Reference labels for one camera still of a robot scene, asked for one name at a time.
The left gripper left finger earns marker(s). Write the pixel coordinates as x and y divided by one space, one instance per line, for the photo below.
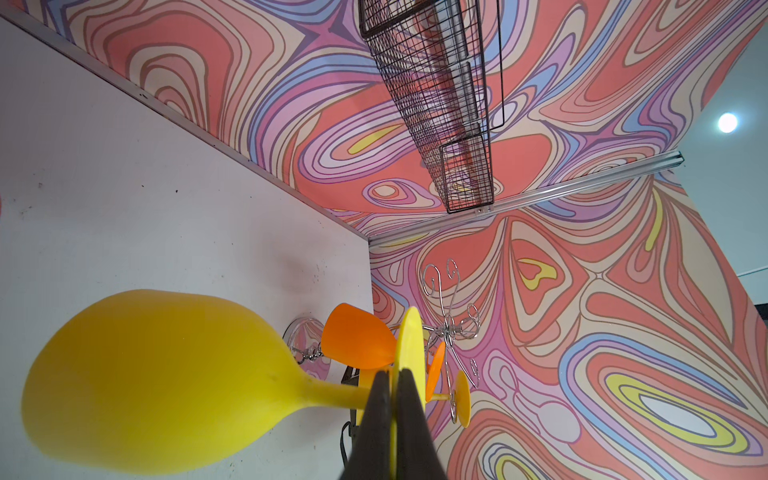
370 457

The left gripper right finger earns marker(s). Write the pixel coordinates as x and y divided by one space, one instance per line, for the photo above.
416 457

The yellow wine glass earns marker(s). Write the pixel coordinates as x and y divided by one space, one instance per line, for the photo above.
156 382
459 398

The left orange wine glass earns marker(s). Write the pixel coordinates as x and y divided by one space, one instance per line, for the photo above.
358 339

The back black wire basket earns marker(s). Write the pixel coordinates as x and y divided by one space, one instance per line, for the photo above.
431 57

